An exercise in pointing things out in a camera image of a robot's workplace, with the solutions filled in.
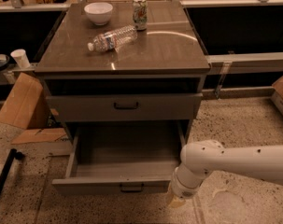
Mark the grey drawer cabinet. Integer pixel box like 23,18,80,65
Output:
35,1,210,134

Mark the brown cardboard box left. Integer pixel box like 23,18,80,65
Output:
0,73,50,129

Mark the white paper cup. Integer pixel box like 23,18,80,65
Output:
10,49,30,68

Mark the grey drawer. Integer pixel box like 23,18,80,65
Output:
47,94,202,122
52,120,185,195

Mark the white ceramic bowl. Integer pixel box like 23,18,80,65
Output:
84,2,113,25

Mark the black metal stand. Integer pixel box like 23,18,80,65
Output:
0,148,24,195

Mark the grey top drawer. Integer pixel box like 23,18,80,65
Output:
47,94,202,122

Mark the clear plastic water bottle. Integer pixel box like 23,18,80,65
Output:
87,25,137,52

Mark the flat cardboard sheet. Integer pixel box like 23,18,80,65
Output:
11,128,65,145

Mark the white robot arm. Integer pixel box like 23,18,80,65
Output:
166,140,283,208

